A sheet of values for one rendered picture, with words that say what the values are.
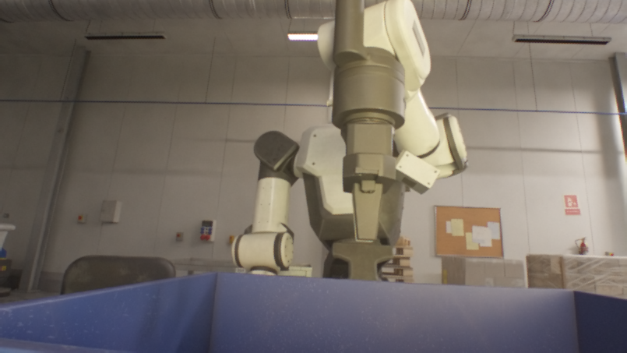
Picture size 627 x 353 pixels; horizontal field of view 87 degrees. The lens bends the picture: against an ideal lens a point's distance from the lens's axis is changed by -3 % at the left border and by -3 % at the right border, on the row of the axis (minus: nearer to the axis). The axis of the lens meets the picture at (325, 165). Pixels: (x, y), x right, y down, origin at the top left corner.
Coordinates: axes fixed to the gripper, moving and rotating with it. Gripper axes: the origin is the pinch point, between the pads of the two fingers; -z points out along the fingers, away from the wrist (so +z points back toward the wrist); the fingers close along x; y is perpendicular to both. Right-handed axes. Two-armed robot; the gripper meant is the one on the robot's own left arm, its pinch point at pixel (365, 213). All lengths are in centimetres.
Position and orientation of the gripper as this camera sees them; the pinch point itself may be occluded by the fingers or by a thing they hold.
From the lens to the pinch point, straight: 39.2
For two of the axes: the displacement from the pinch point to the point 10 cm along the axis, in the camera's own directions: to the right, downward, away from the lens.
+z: 0.5, -9.7, 2.4
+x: -0.6, -2.4, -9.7
